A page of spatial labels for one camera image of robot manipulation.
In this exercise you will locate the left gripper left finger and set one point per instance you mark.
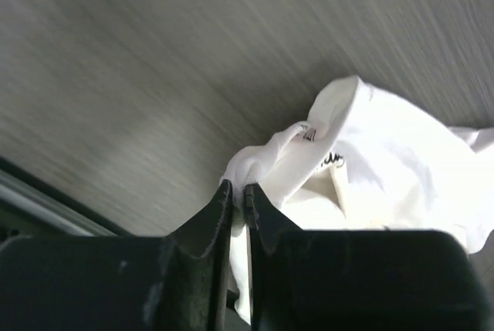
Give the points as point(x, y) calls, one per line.
point(68, 282)

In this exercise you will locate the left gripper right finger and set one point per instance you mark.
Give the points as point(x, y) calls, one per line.
point(358, 280)

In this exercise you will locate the white Coca-Cola t-shirt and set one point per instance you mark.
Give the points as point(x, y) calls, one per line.
point(365, 158)

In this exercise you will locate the aluminium front rail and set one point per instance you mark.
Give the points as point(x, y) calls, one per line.
point(31, 206)

